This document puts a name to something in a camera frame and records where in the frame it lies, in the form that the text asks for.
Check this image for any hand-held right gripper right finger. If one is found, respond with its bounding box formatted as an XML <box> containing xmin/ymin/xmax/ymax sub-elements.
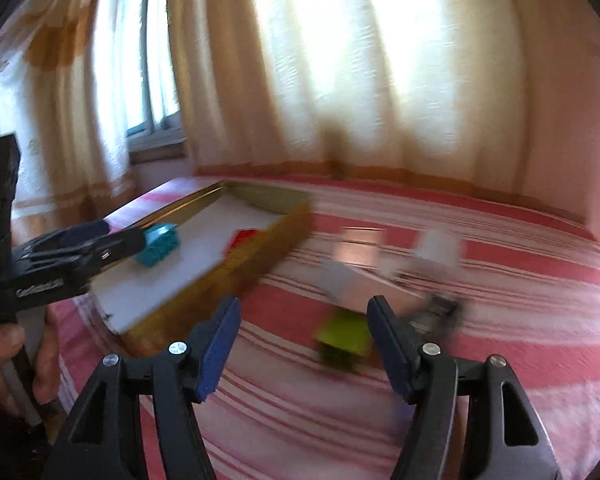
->
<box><xmin>367</xmin><ymin>296</ymin><xmax>563</xmax><ymax>480</ymax></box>

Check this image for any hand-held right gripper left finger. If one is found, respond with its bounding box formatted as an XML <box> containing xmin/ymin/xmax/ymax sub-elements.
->
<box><xmin>42</xmin><ymin>296</ymin><xmax>242</xmax><ymax>480</ymax></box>

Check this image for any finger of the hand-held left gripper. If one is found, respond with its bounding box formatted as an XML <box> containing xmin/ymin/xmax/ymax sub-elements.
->
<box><xmin>14</xmin><ymin>229</ymin><xmax>147</xmax><ymax>307</ymax></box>
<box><xmin>12</xmin><ymin>220</ymin><xmax>112</xmax><ymax>263</ymax></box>

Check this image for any cyan toy block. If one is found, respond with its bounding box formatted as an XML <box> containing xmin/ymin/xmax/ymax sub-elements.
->
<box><xmin>134</xmin><ymin>223</ymin><xmax>182</xmax><ymax>268</ymax></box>

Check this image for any green toy block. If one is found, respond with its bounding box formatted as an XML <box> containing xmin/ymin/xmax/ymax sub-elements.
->
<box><xmin>314</xmin><ymin>307</ymin><xmax>375</xmax><ymax>370</ymax></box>

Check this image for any white rectangular box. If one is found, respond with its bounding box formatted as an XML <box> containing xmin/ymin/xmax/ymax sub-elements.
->
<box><xmin>319</xmin><ymin>257</ymin><xmax>427</xmax><ymax>318</ymax></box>

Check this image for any gold tin box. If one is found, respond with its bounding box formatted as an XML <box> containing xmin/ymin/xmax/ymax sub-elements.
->
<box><xmin>89</xmin><ymin>180</ymin><xmax>315</xmax><ymax>357</ymax></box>

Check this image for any person's left hand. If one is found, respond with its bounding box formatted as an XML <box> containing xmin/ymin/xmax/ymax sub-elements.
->
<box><xmin>0</xmin><ymin>305</ymin><xmax>62</xmax><ymax>418</ymax></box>

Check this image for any dark small object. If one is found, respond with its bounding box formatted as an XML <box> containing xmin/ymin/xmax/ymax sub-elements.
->
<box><xmin>412</xmin><ymin>291</ymin><xmax>465</xmax><ymax>335</ymax></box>

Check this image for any narrow cream patterned curtain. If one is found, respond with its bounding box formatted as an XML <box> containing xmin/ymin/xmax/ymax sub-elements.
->
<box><xmin>0</xmin><ymin>0</ymin><xmax>137</xmax><ymax>233</ymax></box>

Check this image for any red toy block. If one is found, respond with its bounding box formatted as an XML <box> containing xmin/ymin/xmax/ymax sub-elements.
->
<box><xmin>224</xmin><ymin>228</ymin><xmax>260</xmax><ymax>257</ymax></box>

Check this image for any wooden window sill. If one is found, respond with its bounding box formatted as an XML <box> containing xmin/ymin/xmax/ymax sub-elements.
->
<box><xmin>126</xmin><ymin>127</ymin><xmax>190</xmax><ymax>165</ymax></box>

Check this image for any small white box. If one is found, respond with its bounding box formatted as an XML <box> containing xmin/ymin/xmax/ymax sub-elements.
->
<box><xmin>414</xmin><ymin>229</ymin><xmax>465</xmax><ymax>267</ymax></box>

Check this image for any striped pink blanket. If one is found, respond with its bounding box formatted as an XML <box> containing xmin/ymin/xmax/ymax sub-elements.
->
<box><xmin>55</xmin><ymin>174</ymin><xmax>600</xmax><ymax>480</ymax></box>

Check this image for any window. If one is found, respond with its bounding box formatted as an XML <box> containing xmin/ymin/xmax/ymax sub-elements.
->
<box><xmin>114</xmin><ymin>0</ymin><xmax>186</xmax><ymax>151</ymax></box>

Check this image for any wide cream patterned curtain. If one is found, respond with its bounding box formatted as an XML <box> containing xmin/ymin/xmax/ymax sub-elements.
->
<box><xmin>166</xmin><ymin>0</ymin><xmax>600</xmax><ymax>211</ymax></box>

